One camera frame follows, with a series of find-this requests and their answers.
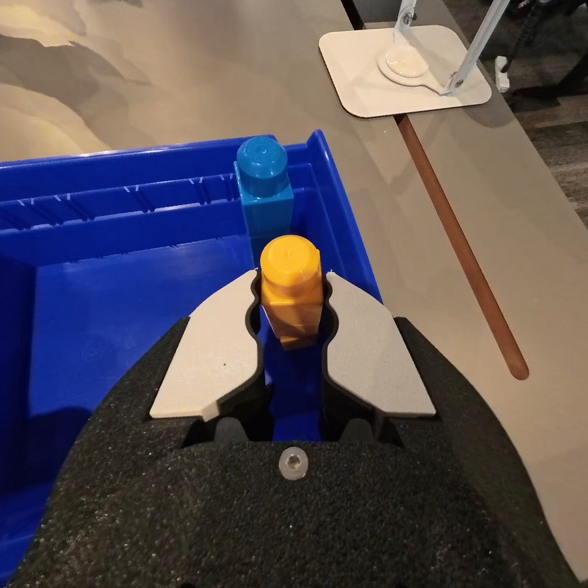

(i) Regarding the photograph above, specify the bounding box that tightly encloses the blue plastic bin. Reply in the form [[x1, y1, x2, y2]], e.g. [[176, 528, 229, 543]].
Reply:
[[0, 130, 384, 588]]

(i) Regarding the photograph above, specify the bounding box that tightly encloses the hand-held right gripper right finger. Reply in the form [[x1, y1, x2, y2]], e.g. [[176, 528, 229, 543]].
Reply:
[[323, 271, 437, 437]]

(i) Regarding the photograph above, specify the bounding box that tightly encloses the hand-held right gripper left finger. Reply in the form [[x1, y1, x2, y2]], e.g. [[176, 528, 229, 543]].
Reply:
[[149, 269, 263, 422]]

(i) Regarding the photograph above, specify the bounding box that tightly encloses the instruction board on white stand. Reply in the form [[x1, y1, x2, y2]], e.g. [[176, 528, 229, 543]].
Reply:
[[318, 0, 511, 119]]

